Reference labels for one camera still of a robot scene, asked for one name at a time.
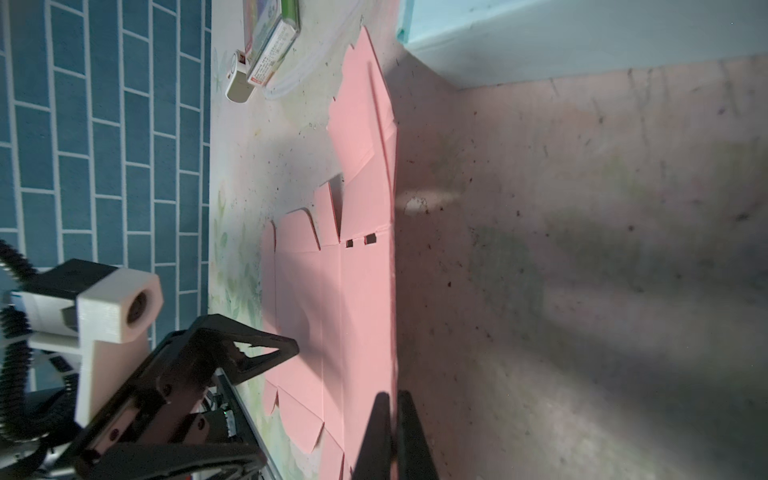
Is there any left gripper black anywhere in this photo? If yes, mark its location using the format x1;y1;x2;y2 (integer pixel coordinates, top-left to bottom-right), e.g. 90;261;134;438
56;314;300;480

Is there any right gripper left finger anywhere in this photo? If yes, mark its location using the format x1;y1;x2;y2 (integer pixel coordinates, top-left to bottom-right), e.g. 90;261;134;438
352;392;392;480

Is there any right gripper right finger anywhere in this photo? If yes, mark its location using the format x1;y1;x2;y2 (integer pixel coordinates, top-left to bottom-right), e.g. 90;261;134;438
397;390;439;480

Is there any pink paper box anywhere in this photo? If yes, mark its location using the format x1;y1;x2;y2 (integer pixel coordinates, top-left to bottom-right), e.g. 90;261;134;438
261;30;398;479

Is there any light blue paper box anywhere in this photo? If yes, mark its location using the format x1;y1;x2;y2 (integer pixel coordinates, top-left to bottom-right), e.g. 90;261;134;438
396;0;767;88

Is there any clear highlighter marker pack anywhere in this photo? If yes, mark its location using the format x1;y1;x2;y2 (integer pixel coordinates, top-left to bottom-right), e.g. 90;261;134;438
242;0;300;87

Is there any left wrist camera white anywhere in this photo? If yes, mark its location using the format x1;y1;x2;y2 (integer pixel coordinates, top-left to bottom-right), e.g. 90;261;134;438
10;259;164;427

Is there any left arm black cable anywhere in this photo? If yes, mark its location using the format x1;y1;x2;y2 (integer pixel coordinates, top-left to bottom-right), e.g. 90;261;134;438
0;239;79;480

